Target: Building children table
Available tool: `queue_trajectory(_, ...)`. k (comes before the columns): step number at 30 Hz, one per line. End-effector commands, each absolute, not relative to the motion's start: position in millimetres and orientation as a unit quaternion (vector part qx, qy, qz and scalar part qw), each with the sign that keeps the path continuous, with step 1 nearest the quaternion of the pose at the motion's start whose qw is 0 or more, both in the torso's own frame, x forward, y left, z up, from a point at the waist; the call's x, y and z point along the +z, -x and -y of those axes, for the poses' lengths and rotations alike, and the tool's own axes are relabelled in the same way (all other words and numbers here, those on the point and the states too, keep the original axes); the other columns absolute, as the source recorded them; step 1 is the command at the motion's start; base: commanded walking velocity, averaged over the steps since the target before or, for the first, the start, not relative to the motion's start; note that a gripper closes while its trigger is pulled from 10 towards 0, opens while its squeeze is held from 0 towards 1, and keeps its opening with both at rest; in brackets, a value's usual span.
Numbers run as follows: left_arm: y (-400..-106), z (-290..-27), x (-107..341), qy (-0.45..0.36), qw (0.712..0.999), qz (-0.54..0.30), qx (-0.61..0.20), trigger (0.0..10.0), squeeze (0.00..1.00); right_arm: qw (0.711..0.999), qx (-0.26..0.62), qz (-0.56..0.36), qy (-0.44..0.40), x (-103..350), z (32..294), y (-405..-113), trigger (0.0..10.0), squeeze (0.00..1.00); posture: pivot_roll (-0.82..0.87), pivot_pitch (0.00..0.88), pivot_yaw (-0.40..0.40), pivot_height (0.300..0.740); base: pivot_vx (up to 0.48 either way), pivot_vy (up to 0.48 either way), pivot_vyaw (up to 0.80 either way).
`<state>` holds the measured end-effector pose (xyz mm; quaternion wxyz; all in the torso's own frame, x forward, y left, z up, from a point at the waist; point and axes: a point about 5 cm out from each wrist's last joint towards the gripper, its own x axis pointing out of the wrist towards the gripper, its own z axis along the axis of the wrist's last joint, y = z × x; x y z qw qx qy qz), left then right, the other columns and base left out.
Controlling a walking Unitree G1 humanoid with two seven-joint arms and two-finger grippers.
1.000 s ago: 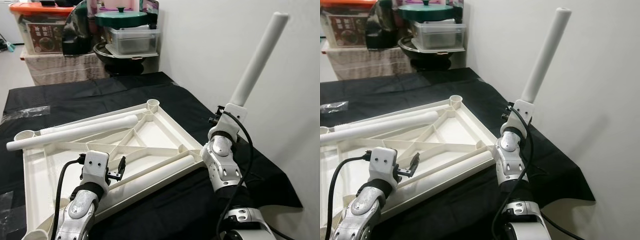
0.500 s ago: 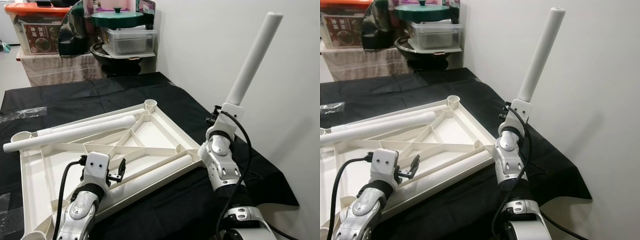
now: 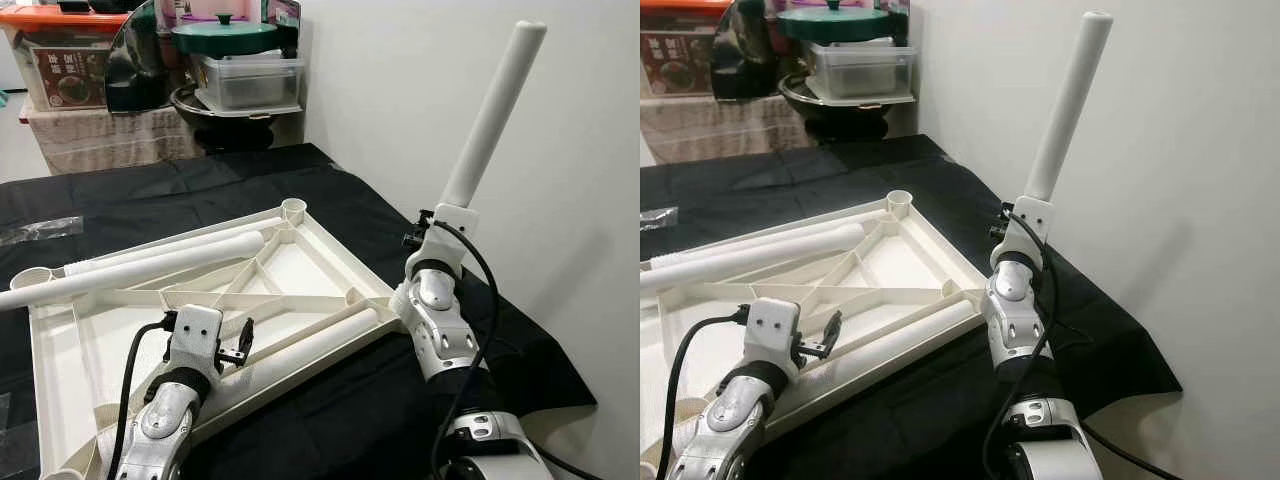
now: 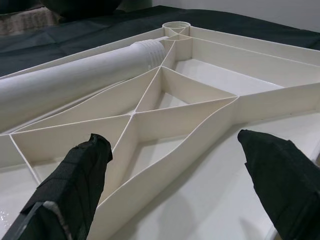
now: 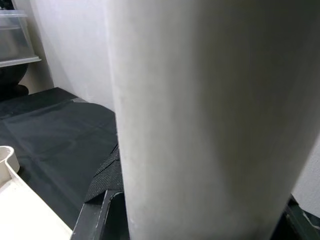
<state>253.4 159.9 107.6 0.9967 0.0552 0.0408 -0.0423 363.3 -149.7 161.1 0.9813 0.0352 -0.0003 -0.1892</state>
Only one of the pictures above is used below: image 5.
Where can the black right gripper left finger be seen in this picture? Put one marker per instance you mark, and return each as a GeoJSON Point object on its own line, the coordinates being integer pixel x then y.
{"type": "Point", "coordinates": [107, 175]}

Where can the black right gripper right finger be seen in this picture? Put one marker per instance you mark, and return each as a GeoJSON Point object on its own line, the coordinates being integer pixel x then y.
{"type": "Point", "coordinates": [297, 225]}

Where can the white plastic table leg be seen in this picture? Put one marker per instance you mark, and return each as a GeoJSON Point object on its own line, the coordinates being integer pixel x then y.
{"type": "Point", "coordinates": [200, 125]}

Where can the cream plastic children table top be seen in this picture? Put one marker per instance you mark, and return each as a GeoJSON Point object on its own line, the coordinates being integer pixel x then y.
{"type": "Point", "coordinates": [25, 200]}

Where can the black table cloth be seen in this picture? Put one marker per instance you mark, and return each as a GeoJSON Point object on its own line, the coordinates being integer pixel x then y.
{"type": "Point", "coordinates": [62, 137]}

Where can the clear plastic storage box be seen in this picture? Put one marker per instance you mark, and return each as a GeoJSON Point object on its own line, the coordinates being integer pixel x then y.
{"type": "Point", "coordinates": [15, 37]}

